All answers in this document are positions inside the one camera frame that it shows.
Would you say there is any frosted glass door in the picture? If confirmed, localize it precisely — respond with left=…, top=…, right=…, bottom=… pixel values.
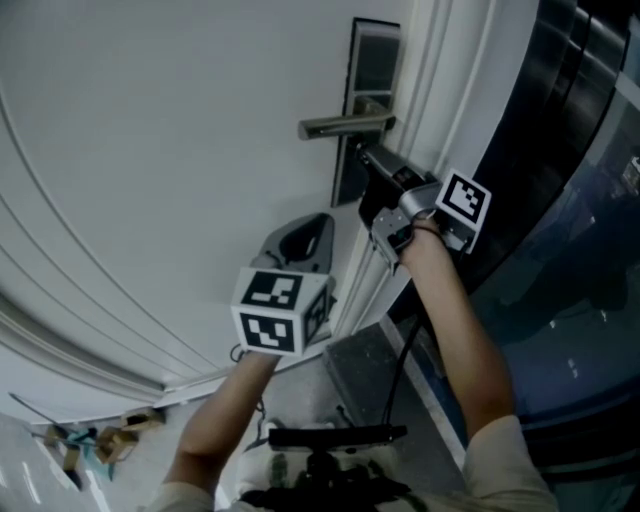
left=469, top=74, right=640, bottom=481

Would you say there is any teal strap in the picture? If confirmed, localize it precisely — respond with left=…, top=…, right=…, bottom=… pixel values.
left=64, top=427, right=119, bottom=481

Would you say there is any person's beige shirt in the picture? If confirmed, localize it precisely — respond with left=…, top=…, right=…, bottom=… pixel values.
left=149, top=413, right=560, bottom=512

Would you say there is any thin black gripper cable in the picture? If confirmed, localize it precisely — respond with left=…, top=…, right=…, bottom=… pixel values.
left=228, top=343, right=269, bottom=451

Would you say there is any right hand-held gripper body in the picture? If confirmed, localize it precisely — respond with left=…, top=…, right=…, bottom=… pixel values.
left=368, top=168, right=493, bottom=275

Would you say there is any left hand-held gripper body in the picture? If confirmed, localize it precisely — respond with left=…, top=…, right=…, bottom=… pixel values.
left=230, top=251, right=338, bottom=358

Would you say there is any dark door lock plate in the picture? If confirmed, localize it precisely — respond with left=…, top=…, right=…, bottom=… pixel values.
left=330, top=17, right=403, bottom=209

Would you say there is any person's right forearm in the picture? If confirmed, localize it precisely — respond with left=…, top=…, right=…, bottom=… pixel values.
left=399, top=229, right=517, bottom=451

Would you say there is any thick black gripper cable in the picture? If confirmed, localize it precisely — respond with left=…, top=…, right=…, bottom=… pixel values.
left=384, top=314, right=424, bottom=436

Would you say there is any black metal door frame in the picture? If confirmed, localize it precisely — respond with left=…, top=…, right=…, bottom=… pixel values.
left=387, top=0, right=640, bottom=321

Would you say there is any silver lever door handle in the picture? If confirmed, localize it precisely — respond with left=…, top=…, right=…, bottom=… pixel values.
left=298, top=97, right=396, bottom=142

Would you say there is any person's white shoe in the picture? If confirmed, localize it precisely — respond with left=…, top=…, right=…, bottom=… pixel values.
left=237, top=417, right=301, bottom=501

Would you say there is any black chest-mounted device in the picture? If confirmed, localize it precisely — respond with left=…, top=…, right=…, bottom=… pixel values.
left=239, top=424, right=411, bottom=512

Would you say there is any person's left forearm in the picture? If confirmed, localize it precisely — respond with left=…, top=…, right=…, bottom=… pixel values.
left=167, top=352, right=279, bottom=484

